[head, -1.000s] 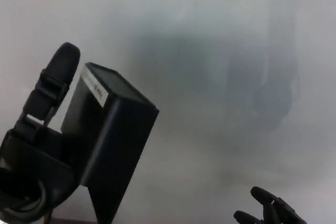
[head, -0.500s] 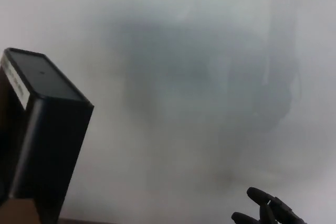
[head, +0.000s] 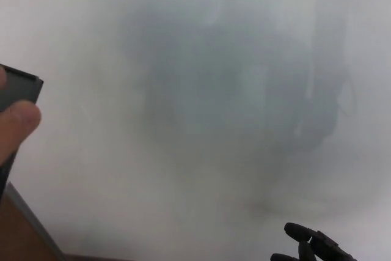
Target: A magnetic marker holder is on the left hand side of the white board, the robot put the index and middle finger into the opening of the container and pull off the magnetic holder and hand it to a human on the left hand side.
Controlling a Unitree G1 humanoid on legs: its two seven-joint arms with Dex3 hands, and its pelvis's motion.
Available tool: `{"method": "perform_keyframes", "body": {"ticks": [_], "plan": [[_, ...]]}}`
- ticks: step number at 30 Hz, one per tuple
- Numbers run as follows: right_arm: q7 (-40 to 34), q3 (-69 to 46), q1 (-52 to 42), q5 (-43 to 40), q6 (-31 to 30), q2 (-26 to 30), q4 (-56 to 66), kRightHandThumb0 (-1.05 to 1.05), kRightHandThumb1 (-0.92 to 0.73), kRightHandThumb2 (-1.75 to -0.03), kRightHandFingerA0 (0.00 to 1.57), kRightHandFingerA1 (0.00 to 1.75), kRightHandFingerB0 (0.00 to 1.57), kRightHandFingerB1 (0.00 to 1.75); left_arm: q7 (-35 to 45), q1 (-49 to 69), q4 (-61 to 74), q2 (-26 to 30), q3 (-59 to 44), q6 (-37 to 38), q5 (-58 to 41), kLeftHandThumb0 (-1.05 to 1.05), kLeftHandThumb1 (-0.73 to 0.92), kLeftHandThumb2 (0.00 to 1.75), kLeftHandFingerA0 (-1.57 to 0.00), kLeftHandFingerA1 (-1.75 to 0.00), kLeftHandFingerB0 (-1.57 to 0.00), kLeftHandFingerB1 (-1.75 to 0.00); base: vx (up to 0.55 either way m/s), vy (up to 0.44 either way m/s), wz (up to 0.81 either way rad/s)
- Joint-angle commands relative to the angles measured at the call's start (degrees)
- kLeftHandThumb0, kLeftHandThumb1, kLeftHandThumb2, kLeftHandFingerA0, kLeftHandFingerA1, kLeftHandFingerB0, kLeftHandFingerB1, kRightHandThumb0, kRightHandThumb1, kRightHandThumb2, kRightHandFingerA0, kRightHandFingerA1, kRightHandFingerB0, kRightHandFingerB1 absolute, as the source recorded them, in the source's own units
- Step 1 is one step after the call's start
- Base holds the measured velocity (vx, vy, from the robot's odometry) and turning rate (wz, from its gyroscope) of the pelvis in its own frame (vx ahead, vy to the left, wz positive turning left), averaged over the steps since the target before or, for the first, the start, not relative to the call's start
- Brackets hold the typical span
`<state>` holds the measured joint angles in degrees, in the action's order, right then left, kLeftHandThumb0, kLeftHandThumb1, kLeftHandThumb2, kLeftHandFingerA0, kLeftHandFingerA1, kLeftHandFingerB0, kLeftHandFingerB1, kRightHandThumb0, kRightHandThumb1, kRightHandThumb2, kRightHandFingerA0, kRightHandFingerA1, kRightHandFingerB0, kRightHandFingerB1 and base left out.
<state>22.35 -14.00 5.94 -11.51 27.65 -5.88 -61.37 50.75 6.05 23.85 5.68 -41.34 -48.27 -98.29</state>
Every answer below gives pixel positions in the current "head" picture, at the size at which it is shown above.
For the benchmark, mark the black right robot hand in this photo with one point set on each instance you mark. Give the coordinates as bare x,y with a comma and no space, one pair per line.
320,248

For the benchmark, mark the bare human hand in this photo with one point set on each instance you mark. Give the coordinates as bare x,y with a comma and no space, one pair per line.
18,126

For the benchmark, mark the black magnetic marker holder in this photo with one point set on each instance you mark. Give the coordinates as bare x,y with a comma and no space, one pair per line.
21,90

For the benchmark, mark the brown wooden panel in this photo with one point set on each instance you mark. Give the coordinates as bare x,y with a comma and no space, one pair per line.
21,239

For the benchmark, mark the white whiteboard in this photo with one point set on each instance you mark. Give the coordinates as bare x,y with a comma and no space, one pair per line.
214,59

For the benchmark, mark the grey aluminium whiteboard frame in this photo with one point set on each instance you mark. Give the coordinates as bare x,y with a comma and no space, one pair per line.
36,224

